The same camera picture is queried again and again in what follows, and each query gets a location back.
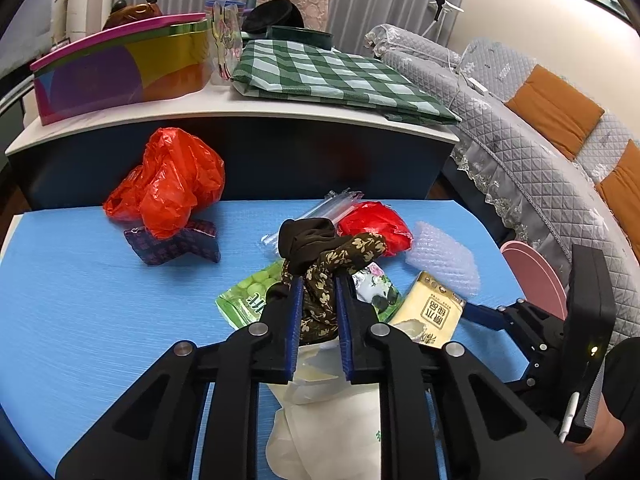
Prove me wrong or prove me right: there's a pink lace bag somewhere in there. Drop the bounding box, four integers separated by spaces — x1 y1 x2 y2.
256 0 331 36

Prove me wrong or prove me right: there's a black hat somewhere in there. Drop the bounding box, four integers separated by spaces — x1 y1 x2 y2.
242 0 305 32

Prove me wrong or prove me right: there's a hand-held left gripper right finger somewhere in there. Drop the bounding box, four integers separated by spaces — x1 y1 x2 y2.
334 275 586 480

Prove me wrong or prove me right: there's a small red plastic bag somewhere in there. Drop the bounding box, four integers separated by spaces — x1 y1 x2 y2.
336 201 415 258

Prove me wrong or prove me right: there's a blue table mat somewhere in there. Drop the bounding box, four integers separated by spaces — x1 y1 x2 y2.
0 199 531 480

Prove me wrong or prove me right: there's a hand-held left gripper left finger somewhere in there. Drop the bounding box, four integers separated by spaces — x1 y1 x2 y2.
55 276 306 480

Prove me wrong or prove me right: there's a green checkered cloth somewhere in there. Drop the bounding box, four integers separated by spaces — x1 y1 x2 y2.
231 39 462 125

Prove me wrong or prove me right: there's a television with grey cover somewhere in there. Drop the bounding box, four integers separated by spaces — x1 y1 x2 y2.
0 0 56 81

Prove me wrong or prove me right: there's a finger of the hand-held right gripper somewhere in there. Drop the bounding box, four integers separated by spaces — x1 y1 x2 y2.
462 299 567 357
502 355 547 395

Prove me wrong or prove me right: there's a bubble wrap sheet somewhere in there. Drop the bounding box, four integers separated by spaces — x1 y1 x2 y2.
405 224 482 306

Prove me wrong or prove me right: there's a yellow tissue packet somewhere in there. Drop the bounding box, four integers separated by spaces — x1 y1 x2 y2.
387 270 467 351

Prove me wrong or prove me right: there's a clear plastic bag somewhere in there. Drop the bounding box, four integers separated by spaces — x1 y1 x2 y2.
260 189 365 261

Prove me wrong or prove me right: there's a purple patterned wrapper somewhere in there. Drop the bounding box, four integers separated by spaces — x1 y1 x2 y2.
123 220 222 266

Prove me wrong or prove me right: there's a clear glass jar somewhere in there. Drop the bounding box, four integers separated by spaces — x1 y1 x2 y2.
204 1 246 86

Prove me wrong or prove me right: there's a colourful tin box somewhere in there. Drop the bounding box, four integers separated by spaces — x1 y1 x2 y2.
30 14 213 127

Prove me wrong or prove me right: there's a grey quilted sofa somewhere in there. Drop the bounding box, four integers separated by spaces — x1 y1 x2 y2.
365 24 640 341

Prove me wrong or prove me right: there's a person's dark clothing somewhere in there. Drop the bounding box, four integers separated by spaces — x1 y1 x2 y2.
602 335 640 421

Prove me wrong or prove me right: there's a white non-woven bag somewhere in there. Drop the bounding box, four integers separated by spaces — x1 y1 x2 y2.
265 335 386 480

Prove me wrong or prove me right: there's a white floor stand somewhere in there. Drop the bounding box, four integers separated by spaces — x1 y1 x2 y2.
429 0 463 38

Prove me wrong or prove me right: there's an orange cushion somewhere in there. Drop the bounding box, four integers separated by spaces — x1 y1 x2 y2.
505 65 606 161
595 140 640 231

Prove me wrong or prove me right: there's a white charger cable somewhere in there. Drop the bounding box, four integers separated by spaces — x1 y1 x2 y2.
450 55 488 111

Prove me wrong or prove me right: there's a brown floral cloth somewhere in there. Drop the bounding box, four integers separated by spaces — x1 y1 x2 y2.
277 217 388 348

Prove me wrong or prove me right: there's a white top coffee table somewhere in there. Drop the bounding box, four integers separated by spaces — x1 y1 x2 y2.
5 80 461 211

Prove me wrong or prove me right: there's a green grape candy packet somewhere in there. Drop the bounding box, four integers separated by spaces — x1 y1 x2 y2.
215 260 288 331

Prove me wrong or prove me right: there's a large red plastic bag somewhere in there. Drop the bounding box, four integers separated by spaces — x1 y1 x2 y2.
102 127 226 240

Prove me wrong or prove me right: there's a dark green tray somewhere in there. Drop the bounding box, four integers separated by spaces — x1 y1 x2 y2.
265 25 333 51

